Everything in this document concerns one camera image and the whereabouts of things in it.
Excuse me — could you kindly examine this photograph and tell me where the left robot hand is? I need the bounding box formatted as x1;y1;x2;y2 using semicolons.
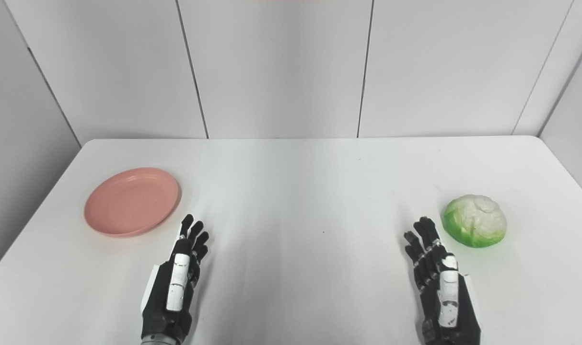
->
140;214;210;342

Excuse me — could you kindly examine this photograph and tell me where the green white cabbage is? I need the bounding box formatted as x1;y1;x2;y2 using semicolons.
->
443;194;507;248

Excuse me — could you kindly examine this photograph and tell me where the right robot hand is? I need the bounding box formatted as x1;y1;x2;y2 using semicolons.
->
404;216;481;345

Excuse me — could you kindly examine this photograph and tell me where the pink plate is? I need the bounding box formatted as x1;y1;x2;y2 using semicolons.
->
84;167;180;237

